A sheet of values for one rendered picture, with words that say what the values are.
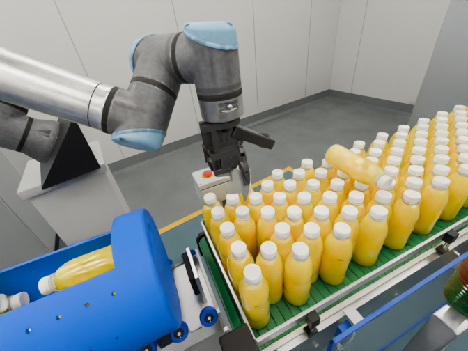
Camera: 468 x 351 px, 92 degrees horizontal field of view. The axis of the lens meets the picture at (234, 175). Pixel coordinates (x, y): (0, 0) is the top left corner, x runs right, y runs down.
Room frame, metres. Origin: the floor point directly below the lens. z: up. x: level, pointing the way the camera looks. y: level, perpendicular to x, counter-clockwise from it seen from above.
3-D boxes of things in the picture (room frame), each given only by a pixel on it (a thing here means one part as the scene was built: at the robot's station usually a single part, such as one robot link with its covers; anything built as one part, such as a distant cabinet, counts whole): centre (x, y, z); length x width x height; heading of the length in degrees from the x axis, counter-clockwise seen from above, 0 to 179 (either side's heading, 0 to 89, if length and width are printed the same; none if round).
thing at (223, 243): (0.42, 0.04, 0.99); 0.07 x 0.07 x 0.19
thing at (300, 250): (0.32, -0.13, 1.09); 0.04 x 0.04 x 0.02
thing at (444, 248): (0.40, -0.61, 0.94); 0.03 x 0.02 x 0.08; 110
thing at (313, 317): (0.23, -0.14, 0.94); 0.03 x 0.02 x 0.08; 110
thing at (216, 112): (0.46, 0.01, 1.41); 0.10 x 0.09 x 0.05; 20
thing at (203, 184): (0.70, 0.05, 1.05); 0.20 x 0.10 x 0.10; 110
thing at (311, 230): (0.38, -0.18, 1.09); 0.04 x 0.04 x 0.02
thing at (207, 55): (0.47, 0.01, 1.50); 0.10 x 0.09 x 0.12; 60
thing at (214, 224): (0.49, 0.06, 0.99); 0.07 x 0.07 x 0.19
